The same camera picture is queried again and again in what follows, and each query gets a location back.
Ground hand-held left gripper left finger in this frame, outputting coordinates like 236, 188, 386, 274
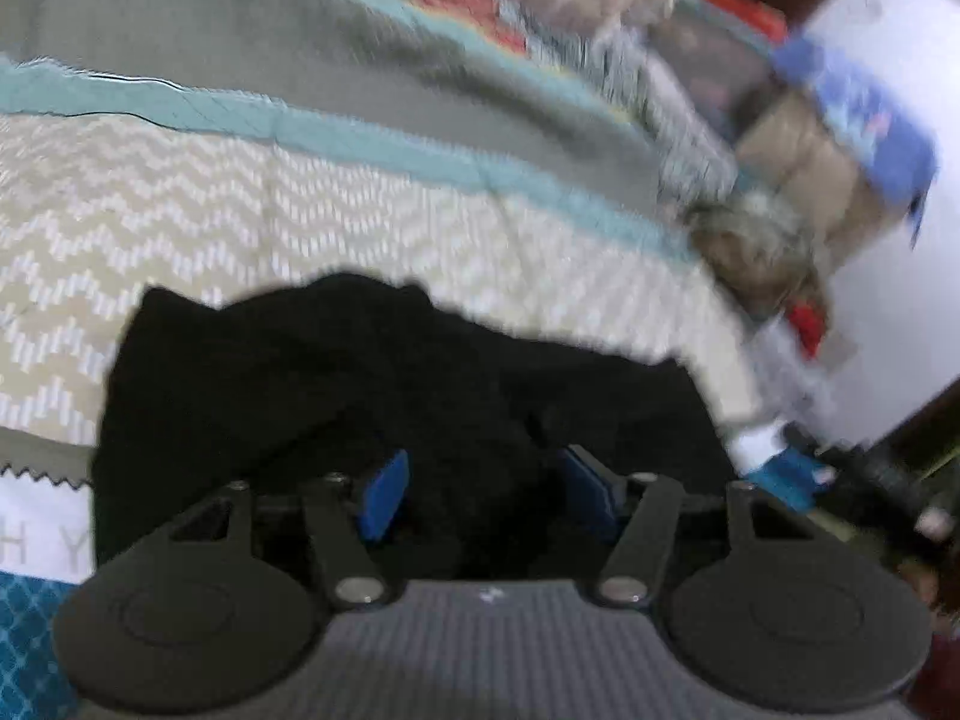
166, 449, 392, 611

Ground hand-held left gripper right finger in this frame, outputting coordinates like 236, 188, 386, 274
558, 445, 820, 608

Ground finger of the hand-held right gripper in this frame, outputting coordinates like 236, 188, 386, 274
781, 424, 960, 565

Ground black pants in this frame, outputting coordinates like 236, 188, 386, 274
90, 274, 742, 587

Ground brown furry cloth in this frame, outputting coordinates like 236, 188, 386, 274
684, 193, 827, 320

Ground printed zigzag bed sheet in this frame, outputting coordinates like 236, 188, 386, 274
0, 0, 835, 720

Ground cardboard box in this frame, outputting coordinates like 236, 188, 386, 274
736, 88, 905, 271

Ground blue floral quilt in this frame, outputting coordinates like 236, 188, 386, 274
495, 0, 742, 205

